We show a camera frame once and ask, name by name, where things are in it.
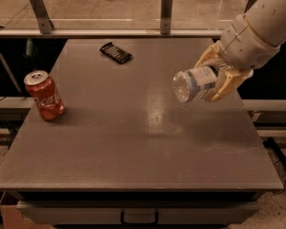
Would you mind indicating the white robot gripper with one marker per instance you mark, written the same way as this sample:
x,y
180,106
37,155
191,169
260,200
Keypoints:
x,y
244,47

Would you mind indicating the blue plastic tea bottle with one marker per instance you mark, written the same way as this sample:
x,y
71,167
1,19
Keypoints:
x,y
193,84

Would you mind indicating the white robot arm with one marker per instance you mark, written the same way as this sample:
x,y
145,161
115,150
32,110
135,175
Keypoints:
x,y
268,19

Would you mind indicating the red coke can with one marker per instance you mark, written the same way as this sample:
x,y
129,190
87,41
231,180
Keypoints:
x,y
44,92

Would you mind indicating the black snack bar wrapper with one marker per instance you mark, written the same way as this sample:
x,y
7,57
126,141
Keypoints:
x,y
118,55

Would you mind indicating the cardboard box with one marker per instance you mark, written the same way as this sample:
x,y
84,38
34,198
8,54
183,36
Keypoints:
x,y
13,218

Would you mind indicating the middle metal rail bracket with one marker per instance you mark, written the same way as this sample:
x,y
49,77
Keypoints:
x,y
166,16

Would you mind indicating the grey drawer with handle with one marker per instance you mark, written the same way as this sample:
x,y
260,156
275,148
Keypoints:
x,y
91,213

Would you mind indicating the left metal rail bracket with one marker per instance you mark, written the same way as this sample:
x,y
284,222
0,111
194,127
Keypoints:
x,y
44,23

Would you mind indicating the metal guard rail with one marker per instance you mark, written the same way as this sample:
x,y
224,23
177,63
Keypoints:
x,y
88,34

